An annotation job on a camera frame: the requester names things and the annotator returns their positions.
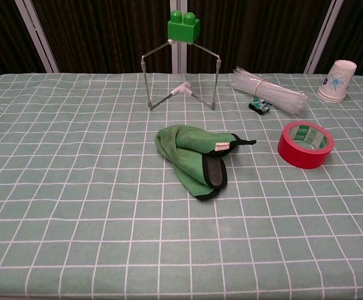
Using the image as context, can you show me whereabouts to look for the green black cloth item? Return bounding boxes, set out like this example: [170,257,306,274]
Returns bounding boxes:
[154,124,257,201]

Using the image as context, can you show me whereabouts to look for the small green packet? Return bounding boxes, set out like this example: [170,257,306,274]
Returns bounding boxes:
[248,97,272,115]

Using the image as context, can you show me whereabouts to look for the red adhesive tape roll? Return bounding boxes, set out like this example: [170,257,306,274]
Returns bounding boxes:
[277,121,335,169]

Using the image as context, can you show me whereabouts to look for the green white checked tablecloth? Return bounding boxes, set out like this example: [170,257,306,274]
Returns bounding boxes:
[0,72,363,300]

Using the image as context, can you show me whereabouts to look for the green toy building block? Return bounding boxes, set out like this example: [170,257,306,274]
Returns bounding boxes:
[167,9,201,44]

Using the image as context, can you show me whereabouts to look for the dark corrugated partition panel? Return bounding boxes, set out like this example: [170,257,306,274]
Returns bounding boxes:
[32,0,172,74]
[0,0,46,85]
[187,0,329,74]
[315,0,363,85]

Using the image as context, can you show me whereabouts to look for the stacked white paper cups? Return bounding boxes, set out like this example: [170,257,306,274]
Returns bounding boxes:
[317,59,357,104]

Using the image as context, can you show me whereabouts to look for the metal rod stand frame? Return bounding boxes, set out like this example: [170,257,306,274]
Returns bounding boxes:
[140,39,222,111]

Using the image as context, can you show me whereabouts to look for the white partition frame post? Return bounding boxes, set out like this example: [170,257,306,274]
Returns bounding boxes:
[303,0,346,74]
[14,0,59,73]
[169,0,189,74]

